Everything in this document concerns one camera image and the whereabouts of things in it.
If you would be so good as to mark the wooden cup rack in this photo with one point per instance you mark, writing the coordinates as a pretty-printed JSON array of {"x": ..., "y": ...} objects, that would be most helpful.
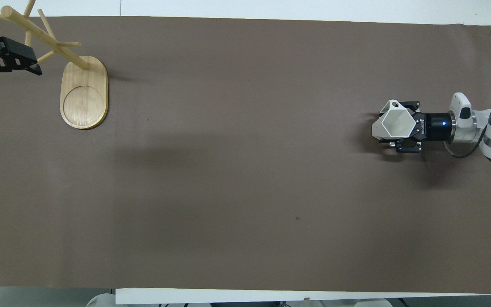
[{"x": 84, "y": 96}]

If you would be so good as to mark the white hexagonal cup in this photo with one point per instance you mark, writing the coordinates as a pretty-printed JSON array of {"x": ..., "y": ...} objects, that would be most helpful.
[{"x": 394, "y": 121}]

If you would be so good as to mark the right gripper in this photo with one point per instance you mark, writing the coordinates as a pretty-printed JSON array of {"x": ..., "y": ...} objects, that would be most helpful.
[{"x": 435, "y": 125}]

